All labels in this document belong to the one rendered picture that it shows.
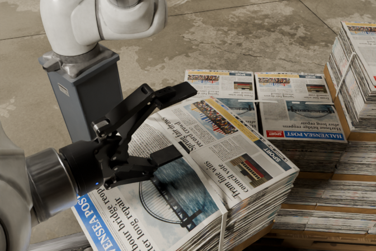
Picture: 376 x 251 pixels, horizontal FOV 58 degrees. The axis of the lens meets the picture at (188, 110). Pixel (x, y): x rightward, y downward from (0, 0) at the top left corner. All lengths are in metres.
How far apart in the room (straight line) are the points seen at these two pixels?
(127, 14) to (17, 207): 0.81
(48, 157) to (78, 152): 0.04
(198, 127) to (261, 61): 2.24
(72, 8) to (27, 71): 1.99
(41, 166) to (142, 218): 0.22
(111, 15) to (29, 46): 2.36
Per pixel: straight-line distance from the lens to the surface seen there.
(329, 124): 1.31
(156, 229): 0.61
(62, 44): 1.18
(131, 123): 0.50
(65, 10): 1.11
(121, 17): 1.05
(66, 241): 1.06
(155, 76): 2.75
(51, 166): 0.48
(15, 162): 0.34
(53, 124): 2.53
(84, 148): 0.50
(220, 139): 0.73
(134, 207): 0.63
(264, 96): 1.36
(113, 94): 1.35
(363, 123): 1.23
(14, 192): 0.31
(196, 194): 0.63
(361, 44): 1.31
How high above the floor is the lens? 1.72
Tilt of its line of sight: 45 degrees down
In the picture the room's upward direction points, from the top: straight up
